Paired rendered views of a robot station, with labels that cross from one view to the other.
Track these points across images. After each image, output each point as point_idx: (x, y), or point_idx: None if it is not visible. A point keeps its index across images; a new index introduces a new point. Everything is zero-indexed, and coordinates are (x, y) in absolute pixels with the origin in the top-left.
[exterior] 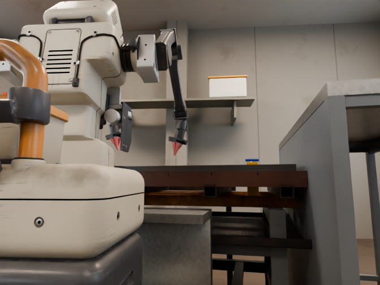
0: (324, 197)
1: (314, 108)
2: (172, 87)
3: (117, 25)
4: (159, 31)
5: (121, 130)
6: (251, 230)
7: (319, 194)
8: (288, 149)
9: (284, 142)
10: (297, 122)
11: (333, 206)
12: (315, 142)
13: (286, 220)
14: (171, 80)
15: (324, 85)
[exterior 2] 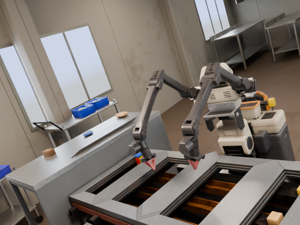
0: (160, 145)
1: (148, 120)
2: (151, 110)
3: None
4: (164, 71)
5: (212, 121)
6: (143, 199)
7: (156, 147)
8: (92, 162)
9: (73, 165)
10: (121, 134)
11: (168, 142)
12: (150, 132)
13: None
14: (153, 104)
15: (157, 111)
